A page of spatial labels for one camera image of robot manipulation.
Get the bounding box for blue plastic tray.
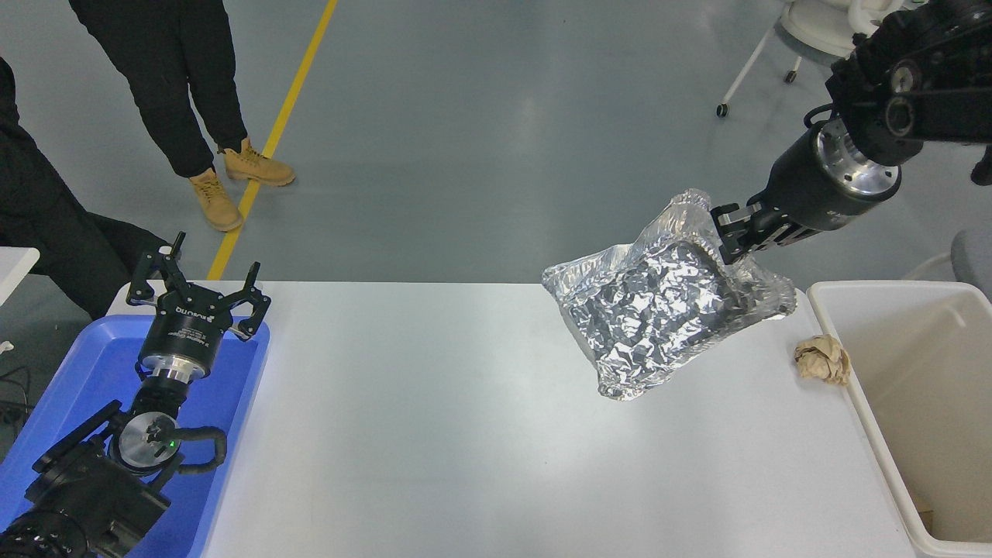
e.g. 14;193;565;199
0;314;271;558

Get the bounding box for seated person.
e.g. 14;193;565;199
0;58;170;320

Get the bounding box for black floor cables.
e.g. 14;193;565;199
0;364;32;436

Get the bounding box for silver foil tray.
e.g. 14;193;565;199
541;188;798;401

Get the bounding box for grey padded chair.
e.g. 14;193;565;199
903;229;992;303

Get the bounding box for small white side table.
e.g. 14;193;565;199
0;246;41;307

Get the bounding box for standing person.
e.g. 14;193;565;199
68;0;297;233

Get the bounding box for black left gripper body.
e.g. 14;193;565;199
139;284;235;381

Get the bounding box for large pale plastic bin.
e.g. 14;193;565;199
806;281;992;558

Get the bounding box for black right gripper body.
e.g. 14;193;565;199
763;127;901;233

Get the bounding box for crumpled tan paper ball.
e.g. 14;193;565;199
793;333;852;385

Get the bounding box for white wheeled chair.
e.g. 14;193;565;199
715;0;909;119

